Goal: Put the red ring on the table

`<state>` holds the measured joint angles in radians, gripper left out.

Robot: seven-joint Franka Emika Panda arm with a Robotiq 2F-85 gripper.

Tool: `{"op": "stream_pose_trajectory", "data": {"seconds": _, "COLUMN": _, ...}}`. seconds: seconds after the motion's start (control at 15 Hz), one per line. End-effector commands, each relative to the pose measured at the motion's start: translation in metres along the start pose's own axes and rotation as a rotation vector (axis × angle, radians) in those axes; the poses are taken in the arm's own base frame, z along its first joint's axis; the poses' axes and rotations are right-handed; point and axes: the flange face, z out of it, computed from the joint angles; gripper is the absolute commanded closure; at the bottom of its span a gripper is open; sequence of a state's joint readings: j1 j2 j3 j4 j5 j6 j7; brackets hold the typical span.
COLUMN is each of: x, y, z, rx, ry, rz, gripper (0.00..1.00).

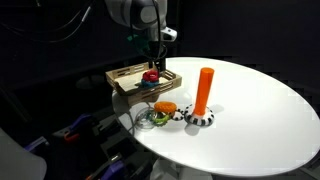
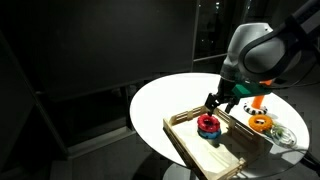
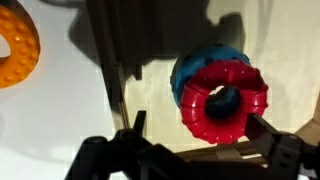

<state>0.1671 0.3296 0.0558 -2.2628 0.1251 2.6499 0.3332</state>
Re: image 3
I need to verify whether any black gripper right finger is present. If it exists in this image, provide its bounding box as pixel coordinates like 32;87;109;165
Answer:
244;113;320;180

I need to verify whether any red ribbed toy ring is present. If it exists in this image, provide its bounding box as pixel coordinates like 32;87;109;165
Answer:
178;59;270;145

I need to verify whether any wooden slatted tray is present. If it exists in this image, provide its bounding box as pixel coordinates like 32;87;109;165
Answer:
85;0;320;180

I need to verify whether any blue dotted toy ring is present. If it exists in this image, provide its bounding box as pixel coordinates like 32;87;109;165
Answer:
169;43;253;108

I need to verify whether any orange bumpy toy ring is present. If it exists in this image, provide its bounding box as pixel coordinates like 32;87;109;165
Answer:
0;2;42;90

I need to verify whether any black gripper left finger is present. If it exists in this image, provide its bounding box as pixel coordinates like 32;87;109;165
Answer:
64;109;155;180

